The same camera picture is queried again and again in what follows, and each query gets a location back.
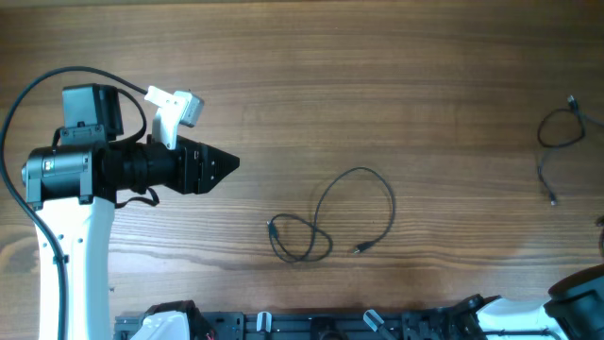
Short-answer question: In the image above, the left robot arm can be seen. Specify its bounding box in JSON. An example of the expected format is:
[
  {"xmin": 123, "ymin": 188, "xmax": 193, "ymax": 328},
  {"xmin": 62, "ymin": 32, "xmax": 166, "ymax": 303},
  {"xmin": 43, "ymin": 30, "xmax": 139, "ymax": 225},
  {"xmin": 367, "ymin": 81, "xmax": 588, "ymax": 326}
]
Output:
[{"xmin": 22, "ymin": 84, "xmax": 240, "ymax": 339}]

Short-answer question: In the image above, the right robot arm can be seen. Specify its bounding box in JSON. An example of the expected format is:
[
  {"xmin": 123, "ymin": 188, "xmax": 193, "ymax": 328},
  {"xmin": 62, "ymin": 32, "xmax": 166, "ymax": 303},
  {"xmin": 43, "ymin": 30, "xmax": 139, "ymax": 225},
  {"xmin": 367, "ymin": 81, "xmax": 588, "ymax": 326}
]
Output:
[{"xmin": 461, "ymin": 264, "xmax": 603, "ymax": 340}]

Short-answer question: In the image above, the left grey rail clip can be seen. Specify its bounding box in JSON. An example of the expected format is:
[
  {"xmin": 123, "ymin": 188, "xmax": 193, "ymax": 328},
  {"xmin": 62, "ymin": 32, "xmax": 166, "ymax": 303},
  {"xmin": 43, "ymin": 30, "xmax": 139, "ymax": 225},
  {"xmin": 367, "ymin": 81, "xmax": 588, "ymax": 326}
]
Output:
[{"xmin": 256, "ymin": 312, "xmax": 273, "ymax": 333}]

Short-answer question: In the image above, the grey rail clip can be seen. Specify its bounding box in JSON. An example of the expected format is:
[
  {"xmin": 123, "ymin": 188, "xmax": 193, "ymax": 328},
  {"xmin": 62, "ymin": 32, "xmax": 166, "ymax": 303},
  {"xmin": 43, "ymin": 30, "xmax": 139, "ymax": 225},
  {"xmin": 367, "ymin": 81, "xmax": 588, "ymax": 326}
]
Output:
[
  {"xmin": 362, "ymin": 309, "xmax": 385, "ymax": 333},
  {"xmin": 256, "ymin": 312, "xmax": 273, "ymax": 333}
]

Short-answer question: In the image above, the left camera black cable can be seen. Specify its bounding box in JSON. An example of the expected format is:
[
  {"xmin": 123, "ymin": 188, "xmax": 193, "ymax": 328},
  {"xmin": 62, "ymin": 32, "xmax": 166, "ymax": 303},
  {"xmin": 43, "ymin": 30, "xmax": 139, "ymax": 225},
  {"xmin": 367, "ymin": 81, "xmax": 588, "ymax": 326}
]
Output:
[{"xmin": 0, "ymin": 65, "xmax": 148, "ymax": 340}]

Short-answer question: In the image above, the right grey rail clip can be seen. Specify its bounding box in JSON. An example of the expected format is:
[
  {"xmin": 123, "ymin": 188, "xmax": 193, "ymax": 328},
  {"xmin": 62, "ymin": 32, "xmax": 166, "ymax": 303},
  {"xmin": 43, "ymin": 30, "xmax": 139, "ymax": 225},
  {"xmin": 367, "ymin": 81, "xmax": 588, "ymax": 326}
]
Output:
[{"xmin": 362, "ymin": 309, "xmax": 385, "ymax": 333}]

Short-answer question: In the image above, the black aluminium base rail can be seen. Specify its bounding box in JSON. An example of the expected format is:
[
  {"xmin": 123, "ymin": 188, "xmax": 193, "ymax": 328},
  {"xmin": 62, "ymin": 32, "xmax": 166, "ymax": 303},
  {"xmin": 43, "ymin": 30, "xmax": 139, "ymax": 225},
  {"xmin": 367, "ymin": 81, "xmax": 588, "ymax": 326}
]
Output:
[{"xmin": 114, "ymin": 309, "xmax": 473, "ymax": 340}]

